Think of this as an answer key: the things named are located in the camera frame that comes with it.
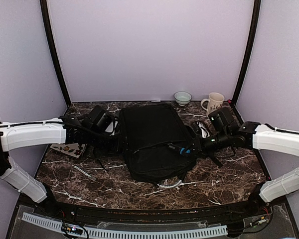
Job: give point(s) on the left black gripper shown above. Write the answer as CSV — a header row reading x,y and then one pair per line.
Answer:
x,y
116,149

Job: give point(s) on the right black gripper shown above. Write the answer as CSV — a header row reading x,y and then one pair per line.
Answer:
x,y
197,144

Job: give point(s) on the black blue marker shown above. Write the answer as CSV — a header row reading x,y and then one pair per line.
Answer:
x,y
179,149

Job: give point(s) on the black student backpack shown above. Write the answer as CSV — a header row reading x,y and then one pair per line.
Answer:
x,y
145,133

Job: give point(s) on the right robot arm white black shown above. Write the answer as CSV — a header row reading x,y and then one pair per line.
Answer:
x,y
262,138

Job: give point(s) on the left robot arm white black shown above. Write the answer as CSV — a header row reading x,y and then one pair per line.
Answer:
x,y
19,136

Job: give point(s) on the floral square coaster mat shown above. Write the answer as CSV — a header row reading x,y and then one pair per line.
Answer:
x,y
74,150

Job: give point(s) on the clear thin pen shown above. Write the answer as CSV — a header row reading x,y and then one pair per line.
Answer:
x,y
85,173

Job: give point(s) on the small white blue bowl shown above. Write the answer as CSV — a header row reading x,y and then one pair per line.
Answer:
x,y
182,98

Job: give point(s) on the cream mug with print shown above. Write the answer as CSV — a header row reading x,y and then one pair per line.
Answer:
x,y
213,102

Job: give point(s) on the small circuit board left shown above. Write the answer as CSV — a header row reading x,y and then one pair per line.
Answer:
x,y
71,230

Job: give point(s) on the small circuit board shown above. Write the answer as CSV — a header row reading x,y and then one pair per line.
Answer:
x,y
71,230
258,221

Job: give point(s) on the small circuit board right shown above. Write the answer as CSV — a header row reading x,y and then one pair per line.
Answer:
x,y
258,221

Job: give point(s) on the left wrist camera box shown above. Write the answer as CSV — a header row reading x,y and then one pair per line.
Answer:
x,y
99,119

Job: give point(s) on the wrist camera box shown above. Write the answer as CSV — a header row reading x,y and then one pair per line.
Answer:
x,y
99,119
222,120

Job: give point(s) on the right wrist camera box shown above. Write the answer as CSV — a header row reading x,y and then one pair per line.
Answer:
x,y
222,120

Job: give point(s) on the black front rail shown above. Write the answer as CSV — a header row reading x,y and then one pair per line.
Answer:
x,y
154,207

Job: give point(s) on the white slotted cable duct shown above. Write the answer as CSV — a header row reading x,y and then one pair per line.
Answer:
x,y
106,230

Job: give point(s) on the left black frame post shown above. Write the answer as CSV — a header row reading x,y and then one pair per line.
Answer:
x,y
53,51

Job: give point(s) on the black frame post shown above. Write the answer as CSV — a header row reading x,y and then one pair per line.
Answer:
x,y
248,50
53,51

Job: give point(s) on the right black frame post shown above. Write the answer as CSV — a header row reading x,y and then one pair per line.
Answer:
x,y
248,50

